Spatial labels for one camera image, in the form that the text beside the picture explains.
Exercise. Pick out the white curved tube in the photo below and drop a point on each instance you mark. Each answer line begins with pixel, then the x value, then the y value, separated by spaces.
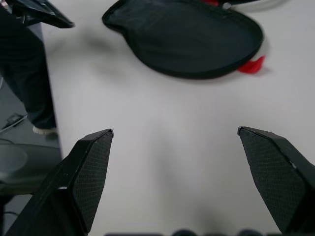
pixel 261 7

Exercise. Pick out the black zippered pouch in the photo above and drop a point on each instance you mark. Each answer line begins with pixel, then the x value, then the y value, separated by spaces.
pixel 192 37

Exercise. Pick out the dark grey rounded base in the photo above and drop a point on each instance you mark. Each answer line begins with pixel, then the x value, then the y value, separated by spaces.
pixel 29 167

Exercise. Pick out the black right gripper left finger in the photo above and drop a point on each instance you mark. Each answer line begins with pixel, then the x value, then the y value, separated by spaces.
pixel 61 196

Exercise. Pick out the black flat tablet device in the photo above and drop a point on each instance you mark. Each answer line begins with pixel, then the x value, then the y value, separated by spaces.
pixel 46 12

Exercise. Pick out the person in dark trousers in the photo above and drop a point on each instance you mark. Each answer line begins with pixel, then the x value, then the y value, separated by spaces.
pixel 22 64

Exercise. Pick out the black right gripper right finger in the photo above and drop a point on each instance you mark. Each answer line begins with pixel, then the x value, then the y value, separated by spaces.
pixel 283 177

